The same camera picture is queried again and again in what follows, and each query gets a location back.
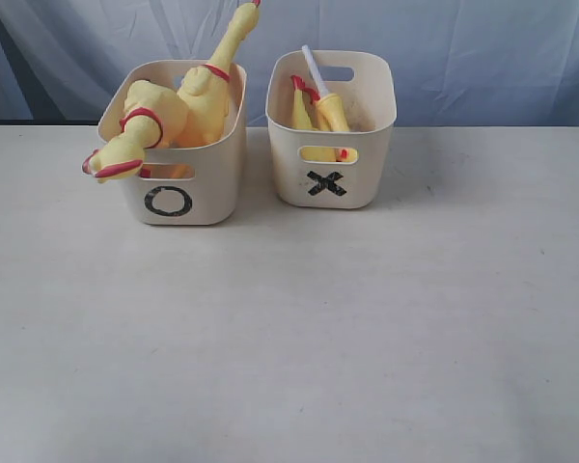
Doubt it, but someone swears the cream bin marked O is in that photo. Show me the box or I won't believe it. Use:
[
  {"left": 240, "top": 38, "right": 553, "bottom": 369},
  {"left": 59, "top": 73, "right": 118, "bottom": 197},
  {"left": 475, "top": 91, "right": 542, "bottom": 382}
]
[{"left": 118, "top": 63, "right": 247, "bottom": 226}]

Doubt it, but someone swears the cream bin marked X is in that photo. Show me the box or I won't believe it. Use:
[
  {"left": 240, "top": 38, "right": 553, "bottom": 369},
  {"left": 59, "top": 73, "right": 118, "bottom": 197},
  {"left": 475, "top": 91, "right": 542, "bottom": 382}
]
[{"left": 265, "top": 50, "right": 397, "bottom": 209}]

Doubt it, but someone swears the yellow chicken body headless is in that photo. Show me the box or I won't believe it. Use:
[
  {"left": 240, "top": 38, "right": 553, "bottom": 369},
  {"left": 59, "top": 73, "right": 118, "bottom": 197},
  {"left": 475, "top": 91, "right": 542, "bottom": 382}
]
[{"left": 290, "top": 74, "right": 319, "bottom": 131}]

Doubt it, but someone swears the white backdrop curtain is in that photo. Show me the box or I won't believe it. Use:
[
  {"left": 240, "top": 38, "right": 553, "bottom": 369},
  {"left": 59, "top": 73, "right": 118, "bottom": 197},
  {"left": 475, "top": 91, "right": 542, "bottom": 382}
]
[{"left": 0, "top": 0, "right": 579, "bottom": 126}]

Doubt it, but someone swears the yellow rubber chicken front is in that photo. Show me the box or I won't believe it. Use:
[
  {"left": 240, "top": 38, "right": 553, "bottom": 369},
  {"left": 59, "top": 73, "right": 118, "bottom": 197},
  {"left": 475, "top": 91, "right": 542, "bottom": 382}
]
[{"left": 171, "top": 0, "right": 262, "bottom": 180}]

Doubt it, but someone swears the yellow rubber chicken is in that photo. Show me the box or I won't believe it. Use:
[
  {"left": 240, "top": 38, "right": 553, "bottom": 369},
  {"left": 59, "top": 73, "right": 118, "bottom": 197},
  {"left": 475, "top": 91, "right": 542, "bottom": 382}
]
[
  {"left": 82, "top": 80, "right": 188, "bottom": 183},
  {"left": 171, "top": 0, "right": 262, "bottom": 180}
]

